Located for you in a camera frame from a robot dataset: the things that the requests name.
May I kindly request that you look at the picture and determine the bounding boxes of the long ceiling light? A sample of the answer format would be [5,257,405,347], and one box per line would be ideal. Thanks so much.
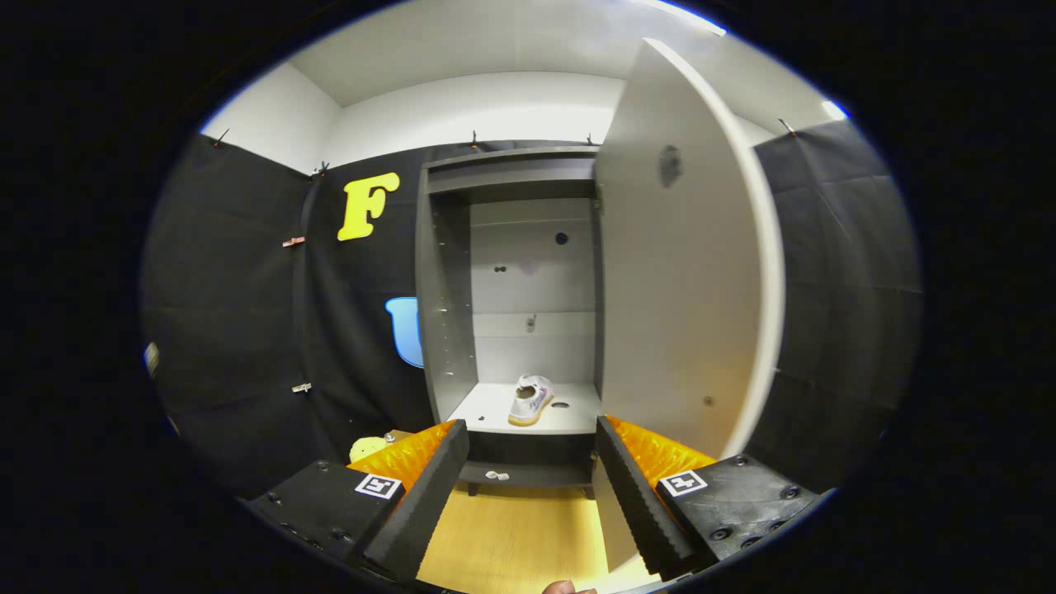
[652,0,728,37]

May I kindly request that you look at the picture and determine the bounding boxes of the black backdrop cloth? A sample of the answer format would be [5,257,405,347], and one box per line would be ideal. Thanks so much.
[140,120,923,497]

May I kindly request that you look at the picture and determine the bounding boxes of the beige shoe cabinet door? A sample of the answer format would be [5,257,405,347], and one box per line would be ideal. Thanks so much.
[590,37,785,575]

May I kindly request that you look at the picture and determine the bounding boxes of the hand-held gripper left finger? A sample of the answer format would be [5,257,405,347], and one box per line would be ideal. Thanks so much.
[247,419,471,585]

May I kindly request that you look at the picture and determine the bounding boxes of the white shoe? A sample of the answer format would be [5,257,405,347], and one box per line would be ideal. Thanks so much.
[507,374,555,427]

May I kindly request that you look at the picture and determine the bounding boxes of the dark grey shoe cabinet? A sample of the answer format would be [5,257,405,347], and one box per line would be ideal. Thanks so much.
[412,144,607,501]

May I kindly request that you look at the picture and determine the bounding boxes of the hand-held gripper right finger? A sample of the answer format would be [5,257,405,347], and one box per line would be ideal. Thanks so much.
[595,415,834,581]

